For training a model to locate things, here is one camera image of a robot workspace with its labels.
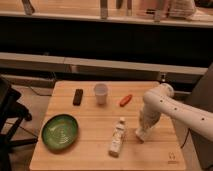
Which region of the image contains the white sponge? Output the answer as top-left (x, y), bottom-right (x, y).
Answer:
top-left (135, 129), bottom-right (148, 143)

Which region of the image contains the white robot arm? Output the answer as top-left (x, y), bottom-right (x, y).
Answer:
top-left (136, 83), bottom-right (213, 141)

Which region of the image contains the green ceramic plate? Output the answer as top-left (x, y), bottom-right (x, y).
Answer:
top-left (41, 114), bottom-right (79, 152)

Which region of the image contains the white plastic bottle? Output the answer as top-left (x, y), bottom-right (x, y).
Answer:
top-left (108, 117), bottom-right (126, 157)

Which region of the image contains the black rectangular block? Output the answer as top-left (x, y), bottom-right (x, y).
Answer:
top-left (73, 89), bottom-right (83, 106)

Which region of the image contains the black office chair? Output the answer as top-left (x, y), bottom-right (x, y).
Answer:
top-left (0, 76), bottom-right (38, 171)

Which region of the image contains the black cable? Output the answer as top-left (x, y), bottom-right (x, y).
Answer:
top-left (179, 128), bottom-right (191, 149)

